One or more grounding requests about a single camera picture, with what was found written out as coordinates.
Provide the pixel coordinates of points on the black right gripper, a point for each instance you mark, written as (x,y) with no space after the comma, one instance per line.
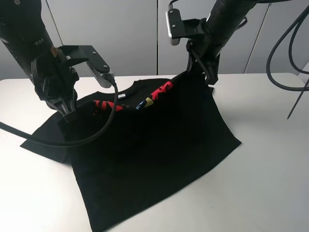
(204,57)

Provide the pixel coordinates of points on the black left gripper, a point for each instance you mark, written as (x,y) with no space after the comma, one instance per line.
(54,82)

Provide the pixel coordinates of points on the black printed t-shirt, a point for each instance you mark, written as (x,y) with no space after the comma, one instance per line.
(166,133)

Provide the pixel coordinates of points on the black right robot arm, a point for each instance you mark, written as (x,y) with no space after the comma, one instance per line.
(224,19)

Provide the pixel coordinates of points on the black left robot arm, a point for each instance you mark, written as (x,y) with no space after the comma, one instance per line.
(23,33)

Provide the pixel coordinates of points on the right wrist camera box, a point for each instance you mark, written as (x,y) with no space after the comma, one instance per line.
(178,28)

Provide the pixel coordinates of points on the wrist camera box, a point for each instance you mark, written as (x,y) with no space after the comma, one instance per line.
(178,28)
(96,64)

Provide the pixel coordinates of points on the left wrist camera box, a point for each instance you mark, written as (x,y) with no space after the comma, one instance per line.
(96,64)

